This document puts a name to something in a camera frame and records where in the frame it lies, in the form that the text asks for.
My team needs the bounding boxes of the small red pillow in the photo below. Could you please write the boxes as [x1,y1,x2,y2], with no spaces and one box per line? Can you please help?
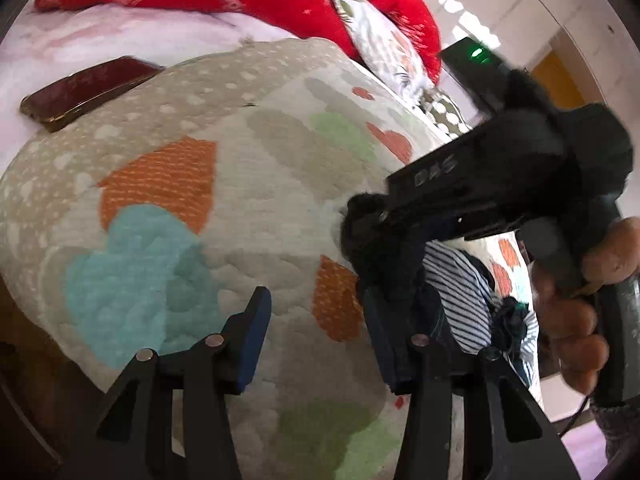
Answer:
[366,0,443,86]

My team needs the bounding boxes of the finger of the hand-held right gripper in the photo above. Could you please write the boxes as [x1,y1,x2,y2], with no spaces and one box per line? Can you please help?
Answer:
[377,206,468,241]

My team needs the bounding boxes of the patterned quilted blanket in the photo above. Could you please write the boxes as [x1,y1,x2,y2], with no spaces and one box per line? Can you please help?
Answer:
[0,37,543,480]

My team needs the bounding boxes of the dotted green pillow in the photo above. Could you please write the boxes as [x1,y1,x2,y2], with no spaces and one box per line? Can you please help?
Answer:
[420,87,476,136]

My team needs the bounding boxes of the white leaf print pillow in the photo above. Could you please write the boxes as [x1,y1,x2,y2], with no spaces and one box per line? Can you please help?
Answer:
[327,0,436,103]

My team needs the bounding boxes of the person's right hand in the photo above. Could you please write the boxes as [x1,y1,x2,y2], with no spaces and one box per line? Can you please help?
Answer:
[531,217,640,396]

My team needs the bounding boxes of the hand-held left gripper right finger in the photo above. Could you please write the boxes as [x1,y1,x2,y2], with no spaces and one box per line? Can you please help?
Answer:
[362,285,583,480]

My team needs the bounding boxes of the dark red flat box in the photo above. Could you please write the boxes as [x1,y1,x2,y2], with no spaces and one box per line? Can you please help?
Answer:
[20,57,165,133]

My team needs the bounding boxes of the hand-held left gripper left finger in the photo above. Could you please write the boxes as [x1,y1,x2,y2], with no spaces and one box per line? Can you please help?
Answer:
[60,286,273,480]

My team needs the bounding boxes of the striped cloth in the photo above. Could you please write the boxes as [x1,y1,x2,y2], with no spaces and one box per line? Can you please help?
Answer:
[422,241,540,388]

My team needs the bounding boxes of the dark fuzzy pants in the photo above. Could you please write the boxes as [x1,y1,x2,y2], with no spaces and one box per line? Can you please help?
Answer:
[340,192,453,396]

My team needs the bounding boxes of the pink bedsheet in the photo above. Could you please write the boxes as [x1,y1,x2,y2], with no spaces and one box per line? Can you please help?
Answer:
[0,2,306,171]

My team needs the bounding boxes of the black cable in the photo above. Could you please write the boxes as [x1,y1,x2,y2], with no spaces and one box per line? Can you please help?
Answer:
[557,397,597,436]

